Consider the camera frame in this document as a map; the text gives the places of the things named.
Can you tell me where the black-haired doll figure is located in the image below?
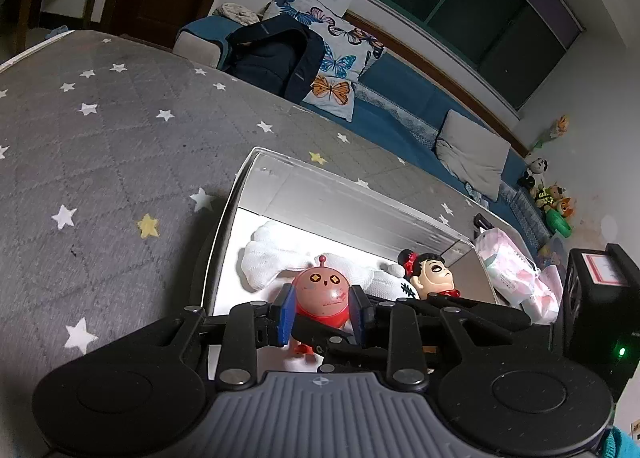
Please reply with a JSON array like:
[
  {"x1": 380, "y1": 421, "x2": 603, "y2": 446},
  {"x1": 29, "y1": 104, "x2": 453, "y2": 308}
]
[{"x1": 397, "y1": 248, "x2": 464, "y2": 302}]

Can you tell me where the green plastic toy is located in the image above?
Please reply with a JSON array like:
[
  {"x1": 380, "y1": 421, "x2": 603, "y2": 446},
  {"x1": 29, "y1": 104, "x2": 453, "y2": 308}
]
[{"x1": 547, "y1": 211, "x2": 576, "y2": 237}]

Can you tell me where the beige crumpled cloth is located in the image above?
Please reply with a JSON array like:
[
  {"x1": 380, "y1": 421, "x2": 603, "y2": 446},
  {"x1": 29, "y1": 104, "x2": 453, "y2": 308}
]
[{"x1": 215, "y1": 2, "x2": 262, "y2": 26}]

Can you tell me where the pink white tissue packet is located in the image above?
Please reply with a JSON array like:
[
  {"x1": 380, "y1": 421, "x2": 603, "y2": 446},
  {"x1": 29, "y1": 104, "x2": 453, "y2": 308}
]
[
  {"x1": 520, "y1": 263, "x2": 569, "y2": 327},
  {"x1": 472, "y1": 228, "x2": 544, "y2": 310}
]

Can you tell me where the panda plush toy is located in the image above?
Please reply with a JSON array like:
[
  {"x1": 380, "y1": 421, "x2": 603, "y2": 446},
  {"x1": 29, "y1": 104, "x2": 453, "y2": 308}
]
[{"x1": 517, "y1": 157, "x2": 549, "y2": 195}]

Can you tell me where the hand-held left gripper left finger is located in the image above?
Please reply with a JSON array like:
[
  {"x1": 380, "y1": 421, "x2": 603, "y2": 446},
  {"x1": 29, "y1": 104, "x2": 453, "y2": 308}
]
[{"x1": 75, "y1": 282, "x2": 301, "y2": 391}]

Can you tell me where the grey pillow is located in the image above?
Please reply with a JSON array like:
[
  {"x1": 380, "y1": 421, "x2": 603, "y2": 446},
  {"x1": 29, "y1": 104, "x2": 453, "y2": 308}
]
[{"x1": 434, "y1": 109, "x2": 512, "y2": 203}]

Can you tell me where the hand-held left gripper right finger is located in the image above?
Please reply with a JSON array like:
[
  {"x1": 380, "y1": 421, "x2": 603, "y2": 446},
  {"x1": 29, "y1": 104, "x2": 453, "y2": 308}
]
[{"x1": 349, "y1": 282, "x2": 531, "y2": 388}]

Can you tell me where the blue sofa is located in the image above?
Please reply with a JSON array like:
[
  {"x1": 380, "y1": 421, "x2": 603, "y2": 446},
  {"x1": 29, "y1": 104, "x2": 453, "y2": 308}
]
[{"x1": 172, "y1": 16, "x2": 557, "y2": 251}]

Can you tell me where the grey star-patterned tablecloth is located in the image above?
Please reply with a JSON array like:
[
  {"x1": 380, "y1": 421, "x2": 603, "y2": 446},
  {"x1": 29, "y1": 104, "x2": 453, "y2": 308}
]
[{"x1": 0, "y1": 31, "x2": 501, "y2": 444}]

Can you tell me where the dark blue backpack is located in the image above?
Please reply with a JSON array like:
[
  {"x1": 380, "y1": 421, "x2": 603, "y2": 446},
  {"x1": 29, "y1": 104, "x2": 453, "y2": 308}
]
[{"x1": 220, "y1": 18, "x2": 327, "y2": 105}]

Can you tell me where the flower wall decoration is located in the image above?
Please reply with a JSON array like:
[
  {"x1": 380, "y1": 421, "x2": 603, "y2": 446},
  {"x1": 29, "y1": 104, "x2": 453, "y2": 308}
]
[{"x1": 532, "y1": 114, "x2": 571, "y2": 150}]

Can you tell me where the colourful plush toy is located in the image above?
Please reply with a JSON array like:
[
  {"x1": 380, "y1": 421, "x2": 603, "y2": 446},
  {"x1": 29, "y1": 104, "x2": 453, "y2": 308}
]
[{"x1": 535, "y1": 183, "x2": 576, "y2": 219}]

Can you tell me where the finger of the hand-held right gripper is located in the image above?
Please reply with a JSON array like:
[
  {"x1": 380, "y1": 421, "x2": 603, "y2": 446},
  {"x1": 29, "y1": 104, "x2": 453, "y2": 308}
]
[
  {"x1": 300, "y1": 324, "x2": 392, "y2": 372},
  {"x1": 396, "y1": 295, "x2": 532, "y2": 335}
]

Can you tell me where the white fish plush toy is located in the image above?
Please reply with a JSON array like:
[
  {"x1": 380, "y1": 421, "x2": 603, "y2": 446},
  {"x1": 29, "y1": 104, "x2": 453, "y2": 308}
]
[{"x1": 242, "y1": 221, "x2": 417, "y2": 300}]

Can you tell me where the red round toy figure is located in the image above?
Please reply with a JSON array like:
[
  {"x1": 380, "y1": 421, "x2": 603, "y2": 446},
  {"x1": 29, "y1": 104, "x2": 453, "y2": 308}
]
[{"x1": 290, "y1": 254, "x2": 354, "y2": 357}]

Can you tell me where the grey cardboard box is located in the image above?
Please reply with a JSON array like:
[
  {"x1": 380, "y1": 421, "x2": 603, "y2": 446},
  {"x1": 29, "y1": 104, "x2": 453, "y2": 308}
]
[{"x1": 200, "y1": 147, "x2": 512, "y2": 375}]

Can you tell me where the butterfly print pillow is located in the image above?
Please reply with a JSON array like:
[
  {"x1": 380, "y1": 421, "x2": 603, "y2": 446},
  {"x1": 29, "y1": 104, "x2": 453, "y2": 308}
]
[{"x1": 262, "y1": 0, "x2": 389, "y2": 122}]

